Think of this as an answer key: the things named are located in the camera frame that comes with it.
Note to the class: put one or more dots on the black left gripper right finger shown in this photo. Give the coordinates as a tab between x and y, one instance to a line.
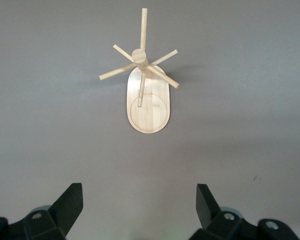
210	215

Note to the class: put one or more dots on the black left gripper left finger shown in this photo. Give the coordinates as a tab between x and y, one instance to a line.
62	215

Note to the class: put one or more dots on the wooden cup rack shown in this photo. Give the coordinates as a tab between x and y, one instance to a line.
147	112

